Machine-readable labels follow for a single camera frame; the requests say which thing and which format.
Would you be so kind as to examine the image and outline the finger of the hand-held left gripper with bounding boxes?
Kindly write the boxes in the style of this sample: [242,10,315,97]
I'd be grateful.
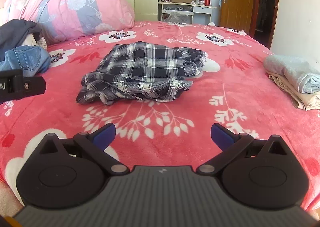
[24,76,47,98]

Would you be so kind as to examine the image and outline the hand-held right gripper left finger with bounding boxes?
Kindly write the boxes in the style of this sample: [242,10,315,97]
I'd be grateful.
[35,122,130,175]

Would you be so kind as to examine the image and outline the navy white plaid shirt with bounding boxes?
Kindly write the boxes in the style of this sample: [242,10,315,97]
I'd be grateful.
[76,41,207,106]

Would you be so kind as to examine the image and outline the red floral blanket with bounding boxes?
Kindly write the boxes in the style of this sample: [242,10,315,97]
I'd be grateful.
[0,21,320,215]

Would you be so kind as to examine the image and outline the blue jeans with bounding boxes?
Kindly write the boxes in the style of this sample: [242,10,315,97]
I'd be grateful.
[0,45,52,77]

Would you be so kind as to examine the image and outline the light blue folded towel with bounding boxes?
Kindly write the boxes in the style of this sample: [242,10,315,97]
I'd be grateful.
[263,54,320,94]

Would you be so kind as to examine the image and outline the beige folded cloth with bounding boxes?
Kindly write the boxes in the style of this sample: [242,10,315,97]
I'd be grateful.
[266,72,320,111]

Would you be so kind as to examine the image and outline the cream cloth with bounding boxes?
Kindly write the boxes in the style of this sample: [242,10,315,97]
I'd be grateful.
[21,32,48,50]

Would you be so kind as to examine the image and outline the pink grey floral duvet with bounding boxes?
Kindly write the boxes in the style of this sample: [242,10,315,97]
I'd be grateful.
[4,0,135,45]

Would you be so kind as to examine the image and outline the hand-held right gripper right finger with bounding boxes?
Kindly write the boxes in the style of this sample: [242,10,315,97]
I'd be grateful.
[196,122,292,175]

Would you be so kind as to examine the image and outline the dark navy jacket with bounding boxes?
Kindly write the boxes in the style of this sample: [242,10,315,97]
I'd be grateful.
[0,19,42,54]

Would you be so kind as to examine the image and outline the clear plastic bag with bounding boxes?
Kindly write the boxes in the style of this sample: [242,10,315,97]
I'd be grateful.
[164,12,192,24]

